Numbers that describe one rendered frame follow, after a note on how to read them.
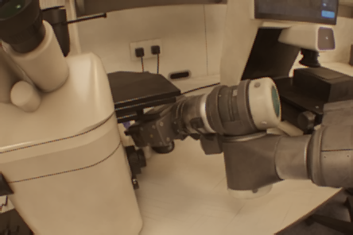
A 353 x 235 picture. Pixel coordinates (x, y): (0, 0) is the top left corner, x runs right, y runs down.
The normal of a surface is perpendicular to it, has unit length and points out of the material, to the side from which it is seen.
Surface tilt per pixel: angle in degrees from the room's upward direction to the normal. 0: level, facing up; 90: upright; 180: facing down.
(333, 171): 87
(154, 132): 90
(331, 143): 44
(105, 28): 90
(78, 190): 91
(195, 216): 0
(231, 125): 78
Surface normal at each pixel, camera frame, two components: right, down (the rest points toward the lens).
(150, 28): 0.34, 0.40
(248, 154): -0.72, 0.11
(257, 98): -0.63, -0.11
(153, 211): -0.07, -0.89
